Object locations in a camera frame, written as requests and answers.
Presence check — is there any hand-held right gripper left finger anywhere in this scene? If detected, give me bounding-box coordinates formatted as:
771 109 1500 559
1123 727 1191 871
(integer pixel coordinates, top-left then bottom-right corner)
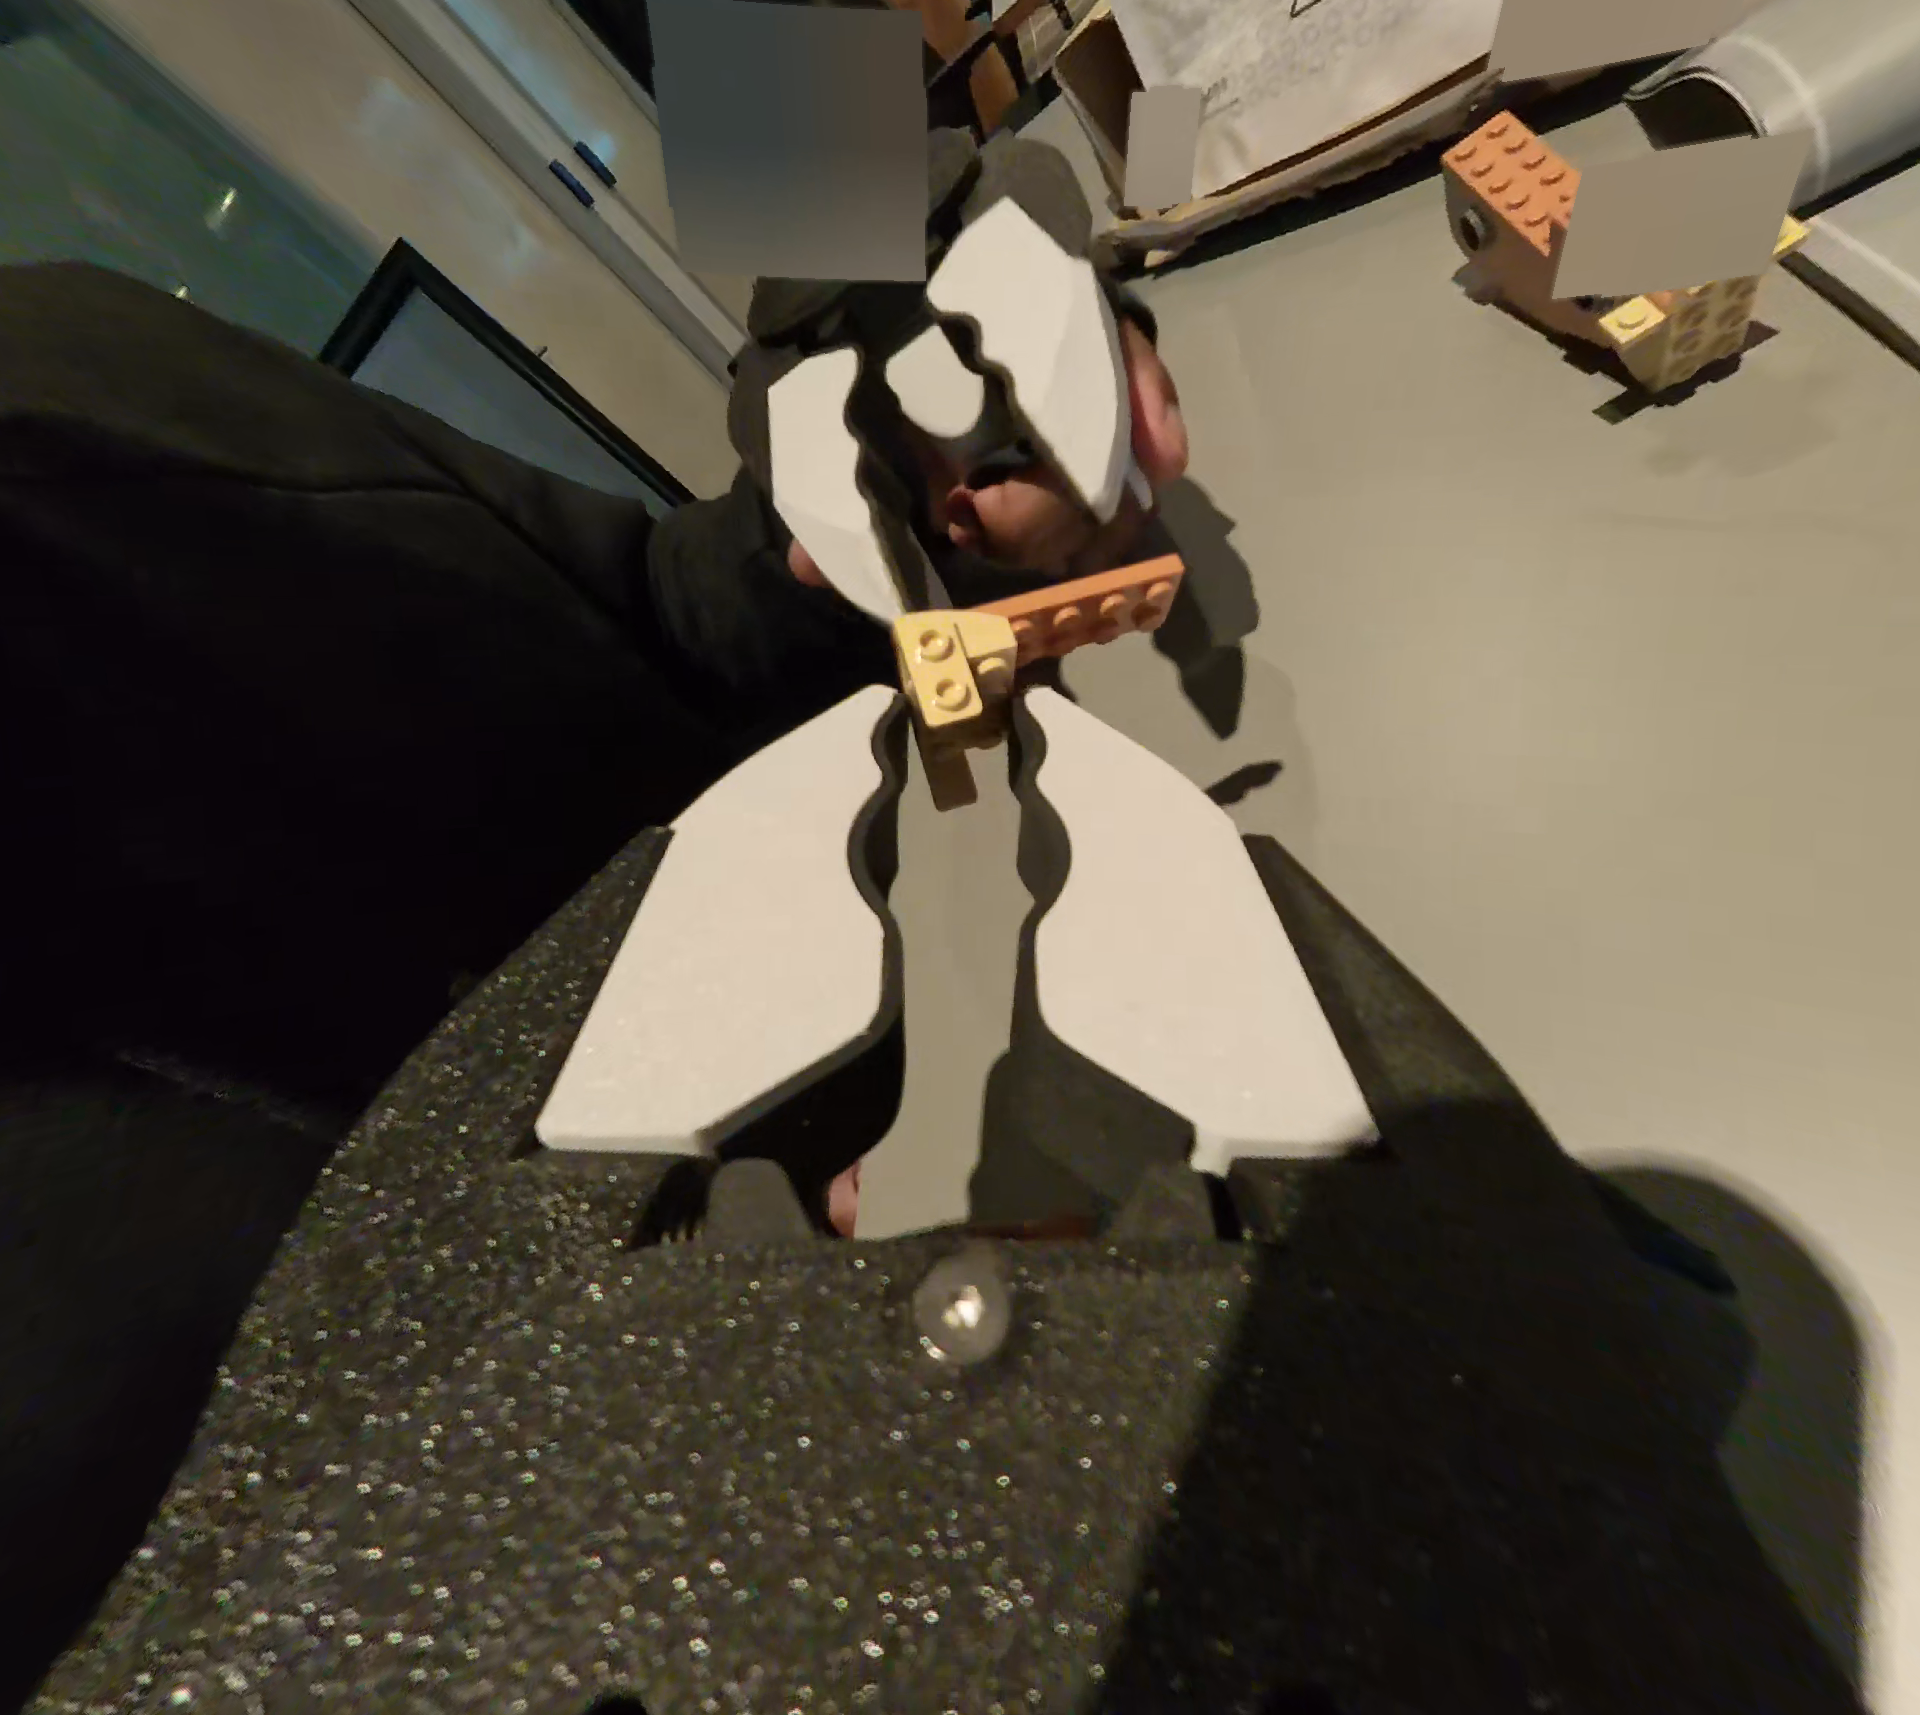
535 689 912 1161

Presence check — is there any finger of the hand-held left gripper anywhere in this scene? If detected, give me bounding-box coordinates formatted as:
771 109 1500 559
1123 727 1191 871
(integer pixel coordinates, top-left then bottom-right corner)
763 341 920 633
889 191 1140 529

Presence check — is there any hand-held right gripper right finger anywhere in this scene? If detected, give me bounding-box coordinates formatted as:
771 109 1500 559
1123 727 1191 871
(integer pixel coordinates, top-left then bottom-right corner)
1007 683 1382 1177

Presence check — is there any person's left hand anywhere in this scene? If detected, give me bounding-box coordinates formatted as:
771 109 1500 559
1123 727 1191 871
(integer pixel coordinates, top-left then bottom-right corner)
781 299 1196 601

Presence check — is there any brown cardboard tray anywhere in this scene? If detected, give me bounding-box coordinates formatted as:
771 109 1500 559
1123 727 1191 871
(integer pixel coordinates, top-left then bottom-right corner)
1045 0 1639 271

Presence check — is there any dark framed glass panel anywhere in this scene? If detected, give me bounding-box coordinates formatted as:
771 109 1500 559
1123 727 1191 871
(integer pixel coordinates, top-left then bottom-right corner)
317 237 699 511

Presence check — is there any small orange toy brick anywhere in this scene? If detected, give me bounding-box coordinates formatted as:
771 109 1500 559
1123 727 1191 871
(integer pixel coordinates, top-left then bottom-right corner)
1439 107 1647 345

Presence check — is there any grey instruction booklet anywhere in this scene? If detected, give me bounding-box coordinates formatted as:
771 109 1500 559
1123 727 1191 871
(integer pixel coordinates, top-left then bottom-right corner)
1637 0 1920 373

